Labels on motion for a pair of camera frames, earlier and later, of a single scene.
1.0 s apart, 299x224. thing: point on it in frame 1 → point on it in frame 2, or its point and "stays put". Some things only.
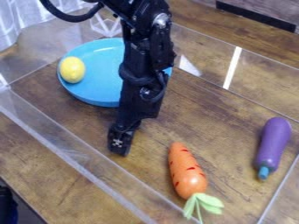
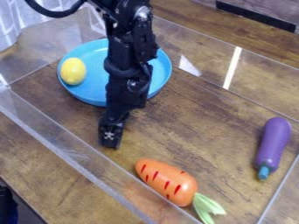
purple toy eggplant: x=272 y=146 stays put
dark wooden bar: x=256 y=16 stays put
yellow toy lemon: x=71 y=69 stays put
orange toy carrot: x=190 y=179 → x=178 y=187
